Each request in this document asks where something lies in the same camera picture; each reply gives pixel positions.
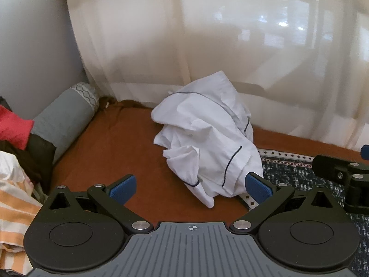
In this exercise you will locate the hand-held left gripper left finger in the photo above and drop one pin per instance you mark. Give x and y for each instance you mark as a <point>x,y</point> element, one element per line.
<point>124,189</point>

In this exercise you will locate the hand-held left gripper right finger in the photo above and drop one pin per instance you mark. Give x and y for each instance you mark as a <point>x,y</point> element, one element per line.
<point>257,189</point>

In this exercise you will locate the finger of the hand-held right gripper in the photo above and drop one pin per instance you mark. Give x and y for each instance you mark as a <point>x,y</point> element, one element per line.
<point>331,167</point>
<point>365,152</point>

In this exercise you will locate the white shirt with dark piping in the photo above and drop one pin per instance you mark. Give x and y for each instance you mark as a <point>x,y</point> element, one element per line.
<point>201,138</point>

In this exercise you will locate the pile of clothes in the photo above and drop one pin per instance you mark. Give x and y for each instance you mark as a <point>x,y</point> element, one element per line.
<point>39,155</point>

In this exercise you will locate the dark patterned mat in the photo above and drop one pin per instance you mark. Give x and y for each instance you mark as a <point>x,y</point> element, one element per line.
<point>288,170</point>

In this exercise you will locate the grey bolster pillow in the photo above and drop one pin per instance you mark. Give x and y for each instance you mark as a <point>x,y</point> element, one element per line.
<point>63,115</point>

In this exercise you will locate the orange striped cloth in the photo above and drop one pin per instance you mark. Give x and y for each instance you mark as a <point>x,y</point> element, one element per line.
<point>14,213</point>

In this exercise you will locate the white satin cloth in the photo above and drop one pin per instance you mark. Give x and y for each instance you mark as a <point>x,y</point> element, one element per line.
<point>11,167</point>

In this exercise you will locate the red cloth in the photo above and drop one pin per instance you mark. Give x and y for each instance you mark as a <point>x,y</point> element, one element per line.
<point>14,129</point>

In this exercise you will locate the cream sheer curtain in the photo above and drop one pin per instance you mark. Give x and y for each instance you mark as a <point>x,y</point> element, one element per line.
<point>201,34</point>

